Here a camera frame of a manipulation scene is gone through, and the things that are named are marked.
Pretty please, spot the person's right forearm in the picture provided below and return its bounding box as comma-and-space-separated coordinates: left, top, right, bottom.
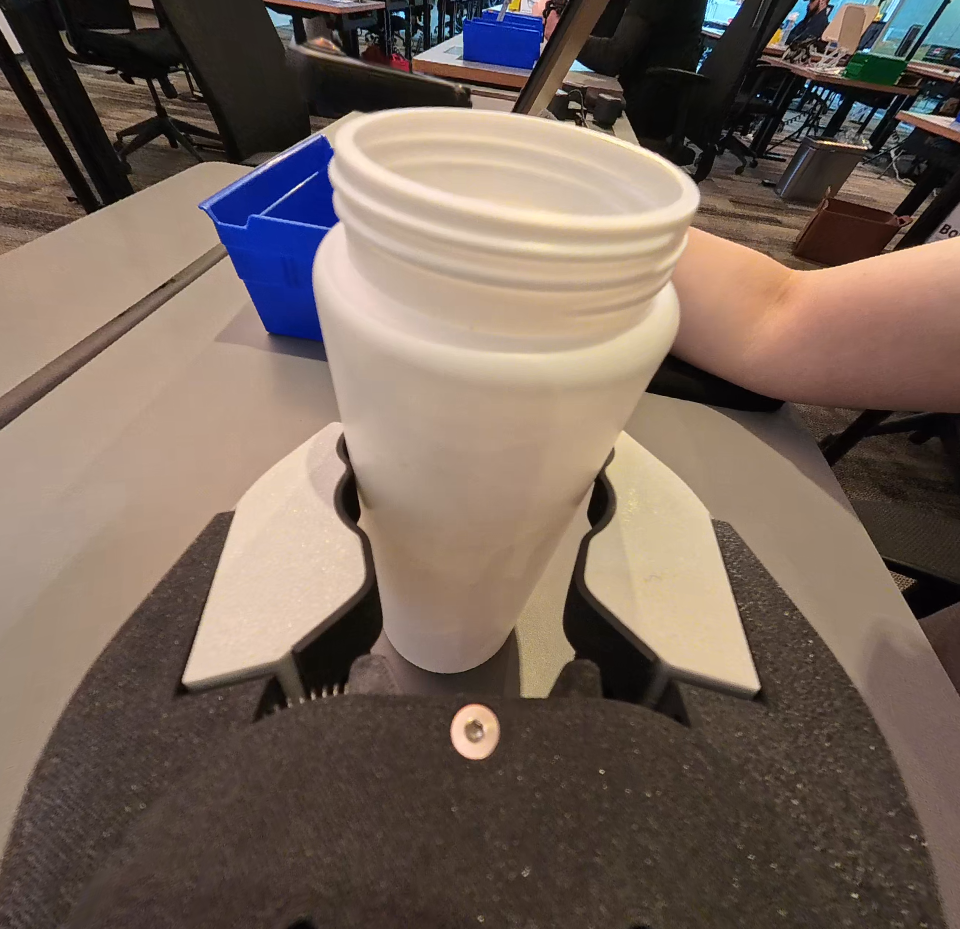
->
667, 227, 960, 413

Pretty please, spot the blue storage box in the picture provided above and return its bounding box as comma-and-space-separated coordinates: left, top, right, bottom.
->
462, 10, 545, 71

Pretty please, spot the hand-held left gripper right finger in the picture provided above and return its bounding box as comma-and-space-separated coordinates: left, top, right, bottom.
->
570, 430, 762, 701

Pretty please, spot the grey trash can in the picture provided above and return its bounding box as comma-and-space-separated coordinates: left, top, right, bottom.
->
776, 135, 871, 203

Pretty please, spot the silver metal pole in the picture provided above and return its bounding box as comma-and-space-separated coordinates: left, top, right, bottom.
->
513, 0, 627, 116

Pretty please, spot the white plastic bottle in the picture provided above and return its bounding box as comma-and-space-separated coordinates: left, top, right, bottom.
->
311, 106, 702, 675

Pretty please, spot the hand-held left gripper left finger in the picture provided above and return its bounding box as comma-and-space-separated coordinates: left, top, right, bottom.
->
181, 422, 384, 692

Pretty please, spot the framed marker sign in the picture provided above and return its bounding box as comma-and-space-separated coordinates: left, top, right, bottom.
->
892, 141, 960, 249

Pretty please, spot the green box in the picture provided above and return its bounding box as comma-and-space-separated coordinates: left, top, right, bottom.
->
843, 51, 912, 86

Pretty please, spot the brown cardboard box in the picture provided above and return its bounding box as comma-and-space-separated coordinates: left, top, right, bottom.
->
793, 197, 914, 266

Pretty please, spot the blue plastic bin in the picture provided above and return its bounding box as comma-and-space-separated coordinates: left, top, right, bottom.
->
198, 134, 339, 343

